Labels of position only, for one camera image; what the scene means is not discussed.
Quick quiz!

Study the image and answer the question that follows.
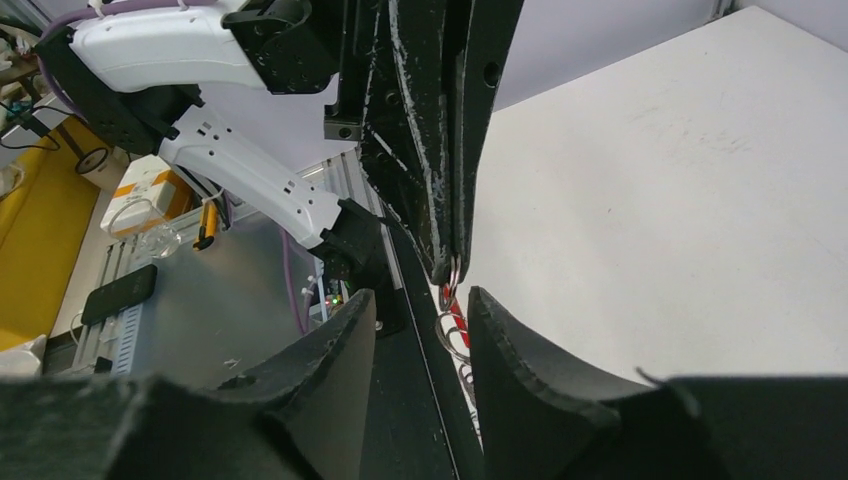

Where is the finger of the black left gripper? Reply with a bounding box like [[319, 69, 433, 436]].
[[363, 1, 452, 285], [450, 1, 524, 282]]

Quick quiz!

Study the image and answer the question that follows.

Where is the left white cable duct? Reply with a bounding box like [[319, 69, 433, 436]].
[[111, 304, 144, 376]]

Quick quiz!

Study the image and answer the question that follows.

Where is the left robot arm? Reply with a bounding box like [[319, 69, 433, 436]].
[[36, 1, 523, 286]]

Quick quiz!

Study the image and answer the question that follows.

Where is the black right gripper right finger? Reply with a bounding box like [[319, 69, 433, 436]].
[[467, 287, 847, 479]]

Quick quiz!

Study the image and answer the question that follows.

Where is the black smartphone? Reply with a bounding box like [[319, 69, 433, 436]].
[[80, 264, 158, 326]]

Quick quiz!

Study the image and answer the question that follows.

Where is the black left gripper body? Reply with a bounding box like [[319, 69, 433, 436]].
[[324, 1, 398, 141]]

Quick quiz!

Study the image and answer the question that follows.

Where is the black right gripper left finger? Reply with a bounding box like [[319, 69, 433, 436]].
[[1, 289, 376, 479]]

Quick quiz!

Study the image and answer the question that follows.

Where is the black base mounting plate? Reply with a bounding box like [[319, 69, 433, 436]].
[[359, 228, 484, 479]]

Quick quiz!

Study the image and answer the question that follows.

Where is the metal key holder red handle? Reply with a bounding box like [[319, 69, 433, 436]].
[[434, 257, 482, 444]]

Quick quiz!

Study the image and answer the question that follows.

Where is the white orange box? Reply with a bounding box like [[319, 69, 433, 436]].
[[100, 155, 193, 239]]

